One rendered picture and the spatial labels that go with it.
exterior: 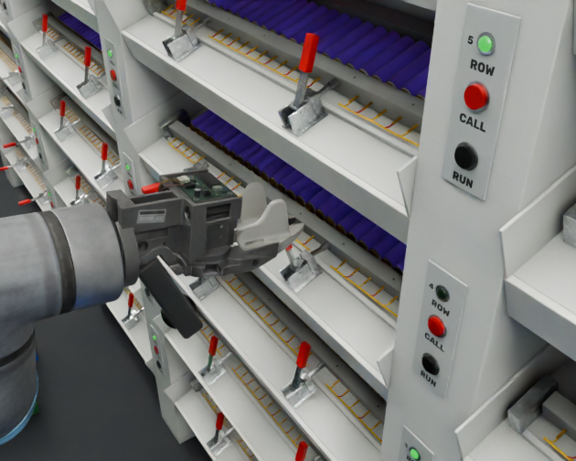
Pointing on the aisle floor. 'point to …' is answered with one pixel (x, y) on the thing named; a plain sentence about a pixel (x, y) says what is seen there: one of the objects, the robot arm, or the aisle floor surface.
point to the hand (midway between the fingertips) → (287, 230)
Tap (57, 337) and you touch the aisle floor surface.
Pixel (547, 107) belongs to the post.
